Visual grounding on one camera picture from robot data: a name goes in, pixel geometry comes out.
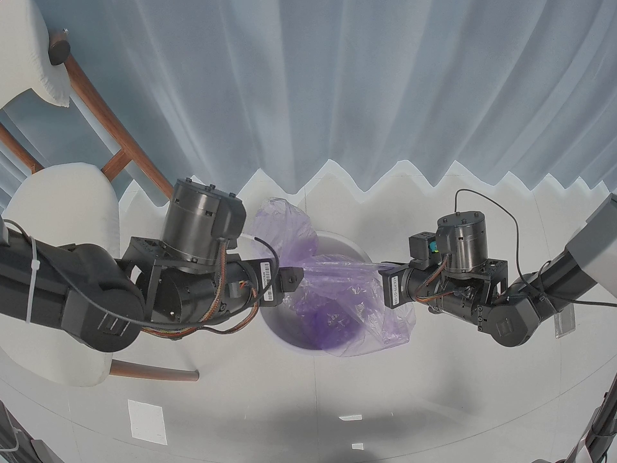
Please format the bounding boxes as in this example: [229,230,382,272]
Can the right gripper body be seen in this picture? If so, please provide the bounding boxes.
[381,264,437,310]

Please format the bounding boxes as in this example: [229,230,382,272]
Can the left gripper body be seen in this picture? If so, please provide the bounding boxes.
[224,258,291,320]

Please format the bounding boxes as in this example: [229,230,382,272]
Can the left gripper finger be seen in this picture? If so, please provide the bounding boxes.
[280,267,306,294]

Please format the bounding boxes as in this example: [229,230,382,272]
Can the purple plastic bag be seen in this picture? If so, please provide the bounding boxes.
[253,196,416,359]

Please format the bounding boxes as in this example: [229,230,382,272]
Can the white trash bin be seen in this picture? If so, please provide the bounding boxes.
[259,230,382,357]

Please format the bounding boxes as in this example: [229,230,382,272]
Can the white cushioned wooden chair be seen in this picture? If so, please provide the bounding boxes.
[0,0,200,387]

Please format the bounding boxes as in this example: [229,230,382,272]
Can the white curtain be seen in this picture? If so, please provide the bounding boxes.
[0,0,617,211]

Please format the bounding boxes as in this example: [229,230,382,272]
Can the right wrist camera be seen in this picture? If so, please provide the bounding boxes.
[408,231,441,265]

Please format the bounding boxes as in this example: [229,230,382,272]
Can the black cable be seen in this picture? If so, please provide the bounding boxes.
[454,189,553,286]

